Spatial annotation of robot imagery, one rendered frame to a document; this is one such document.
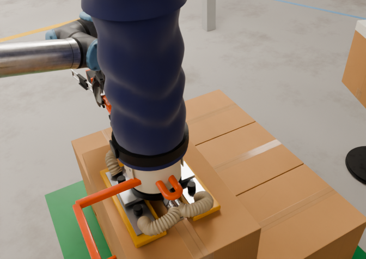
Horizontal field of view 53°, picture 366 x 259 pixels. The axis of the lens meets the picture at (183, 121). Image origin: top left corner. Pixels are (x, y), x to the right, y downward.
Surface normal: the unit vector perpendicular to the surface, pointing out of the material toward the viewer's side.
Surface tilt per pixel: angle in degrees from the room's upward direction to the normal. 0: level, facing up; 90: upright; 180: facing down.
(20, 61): 79
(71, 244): 0
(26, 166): 0
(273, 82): 0
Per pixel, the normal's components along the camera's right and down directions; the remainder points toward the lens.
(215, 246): -0.04, -0.78
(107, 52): -0.65, 0.30
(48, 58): 0.74, 0.22
